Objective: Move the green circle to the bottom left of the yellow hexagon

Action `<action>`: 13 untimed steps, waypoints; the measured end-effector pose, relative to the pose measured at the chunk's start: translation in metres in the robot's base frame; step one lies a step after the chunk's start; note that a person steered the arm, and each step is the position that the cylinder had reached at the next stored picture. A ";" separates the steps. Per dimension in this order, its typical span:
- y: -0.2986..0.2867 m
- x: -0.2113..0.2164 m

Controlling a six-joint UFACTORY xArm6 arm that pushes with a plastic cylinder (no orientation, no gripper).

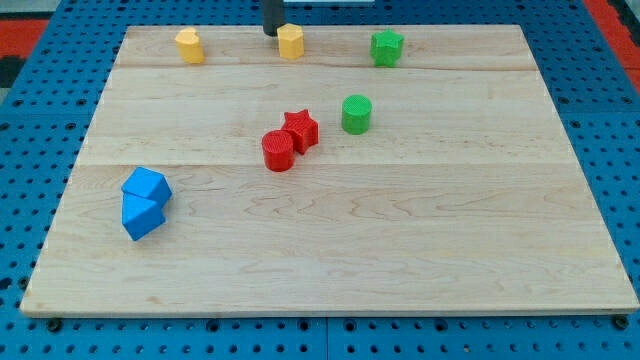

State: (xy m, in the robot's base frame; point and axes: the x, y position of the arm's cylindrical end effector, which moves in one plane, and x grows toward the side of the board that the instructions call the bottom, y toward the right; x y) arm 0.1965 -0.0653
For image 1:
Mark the wooden board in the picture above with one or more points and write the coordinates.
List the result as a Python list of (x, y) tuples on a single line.
[(464, 197)]

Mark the green cylinder block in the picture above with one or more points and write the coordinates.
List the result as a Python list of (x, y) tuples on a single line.
[(356, 113)]

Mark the red cylinder block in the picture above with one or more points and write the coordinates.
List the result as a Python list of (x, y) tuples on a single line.
[(278, 150)]

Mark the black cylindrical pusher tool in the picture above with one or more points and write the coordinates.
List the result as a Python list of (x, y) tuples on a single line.
[(273, 16)]

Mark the blue cube block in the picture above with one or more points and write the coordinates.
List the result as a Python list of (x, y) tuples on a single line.
[(149, 184)]

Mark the yellow hexagon block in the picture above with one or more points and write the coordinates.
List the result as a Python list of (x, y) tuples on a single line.
[(290, 41)]

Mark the green star block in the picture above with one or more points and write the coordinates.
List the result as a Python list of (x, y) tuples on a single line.
[(386, 48)]

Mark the red star block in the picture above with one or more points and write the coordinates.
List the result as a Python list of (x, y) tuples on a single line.
[(303, 129)]

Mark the blue triangle block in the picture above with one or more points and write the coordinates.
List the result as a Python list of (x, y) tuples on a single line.
[(140, 215)]

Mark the yellow heart block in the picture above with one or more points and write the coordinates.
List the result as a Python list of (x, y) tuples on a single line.
[(189, 46)]

